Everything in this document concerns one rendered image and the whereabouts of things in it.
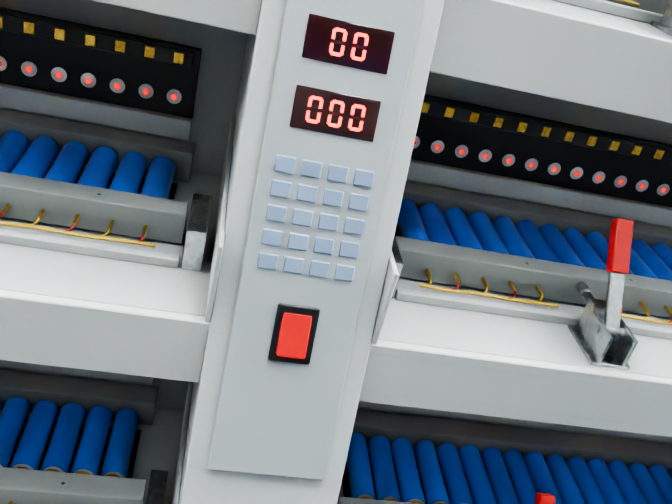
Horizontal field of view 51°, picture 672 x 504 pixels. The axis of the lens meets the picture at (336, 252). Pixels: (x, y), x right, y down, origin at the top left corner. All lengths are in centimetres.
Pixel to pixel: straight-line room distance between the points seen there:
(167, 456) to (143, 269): 20
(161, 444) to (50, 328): 21
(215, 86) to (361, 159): 22
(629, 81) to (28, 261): 36
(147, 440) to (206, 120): 26
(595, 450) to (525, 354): 26
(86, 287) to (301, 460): 16
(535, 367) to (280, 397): 16
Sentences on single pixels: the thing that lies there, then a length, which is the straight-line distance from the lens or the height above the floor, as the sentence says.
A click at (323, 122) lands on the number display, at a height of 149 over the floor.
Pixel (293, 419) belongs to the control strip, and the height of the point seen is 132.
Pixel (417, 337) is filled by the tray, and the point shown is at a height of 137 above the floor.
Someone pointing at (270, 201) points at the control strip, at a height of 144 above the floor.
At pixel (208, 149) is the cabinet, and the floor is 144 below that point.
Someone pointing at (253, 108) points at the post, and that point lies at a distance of 38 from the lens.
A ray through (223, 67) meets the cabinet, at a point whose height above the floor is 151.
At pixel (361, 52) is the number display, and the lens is 39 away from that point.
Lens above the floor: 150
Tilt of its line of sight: 12 degrees down
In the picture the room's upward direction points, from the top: 11 degrees clockwise
